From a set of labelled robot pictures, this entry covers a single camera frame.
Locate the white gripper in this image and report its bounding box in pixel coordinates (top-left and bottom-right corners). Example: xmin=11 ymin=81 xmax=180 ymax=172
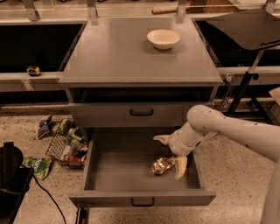
xmin=153 ymin=122 xmax=218 ymax=179

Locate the crushed orange can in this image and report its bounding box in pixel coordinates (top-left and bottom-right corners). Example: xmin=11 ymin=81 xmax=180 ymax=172
xmin=150 ymin=156 xmax=174 ymax=175

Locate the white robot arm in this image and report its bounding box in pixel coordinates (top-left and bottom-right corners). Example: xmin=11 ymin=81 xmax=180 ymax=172
xmin=154 ymin=105 xmax=280 ymax=224

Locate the open grey middle drawer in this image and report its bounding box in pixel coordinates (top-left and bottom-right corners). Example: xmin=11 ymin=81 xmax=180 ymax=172
xmin=69 ymin=127 xmax=216 ymax=207

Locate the grey drawer cabinet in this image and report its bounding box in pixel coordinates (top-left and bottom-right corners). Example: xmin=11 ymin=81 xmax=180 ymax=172
xmin=57 ymin=16 xmax=224 ymax=145

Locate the closed grey upper drawer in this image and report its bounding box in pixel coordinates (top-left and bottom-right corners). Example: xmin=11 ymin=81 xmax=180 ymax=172
xmin=67 ymin=101 xmax=215 ymax=129

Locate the white bowl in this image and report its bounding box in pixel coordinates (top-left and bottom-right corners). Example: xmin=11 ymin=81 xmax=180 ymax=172
xmin=147 ymin=29 xmax=180 ymax=50

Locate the blue snack bag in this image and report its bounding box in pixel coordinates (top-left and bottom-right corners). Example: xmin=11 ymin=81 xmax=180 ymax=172
xmin=38 ymin=115 xmax=53 ymax=139

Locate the green snack bag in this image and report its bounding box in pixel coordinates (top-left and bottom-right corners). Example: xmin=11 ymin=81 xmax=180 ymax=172
xmin=23 ymin=157 xmax=52 ymax=180

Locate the wooden stick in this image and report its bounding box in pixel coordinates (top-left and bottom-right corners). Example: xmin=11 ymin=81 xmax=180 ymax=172
xmin=151 ymin=8 xmax=177 ymax=15

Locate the black tray stand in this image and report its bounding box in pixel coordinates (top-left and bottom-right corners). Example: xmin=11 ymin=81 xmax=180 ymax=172
xmin=206 ymin=9 xmax=280 ymax=117

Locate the yellow tape measure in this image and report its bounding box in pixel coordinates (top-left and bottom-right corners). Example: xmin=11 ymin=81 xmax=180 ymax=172
xmin=26 ymin=66 xmax=40 ymax=76

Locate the wire basket with items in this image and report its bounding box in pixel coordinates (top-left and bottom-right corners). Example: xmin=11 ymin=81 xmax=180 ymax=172
xmin=46 ymin=118 xmax=88 ymax=167

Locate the black device with cable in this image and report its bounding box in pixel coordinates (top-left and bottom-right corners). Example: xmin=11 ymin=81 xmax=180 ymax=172
xmin=0 ymin=142 xmax=65 ymax=224

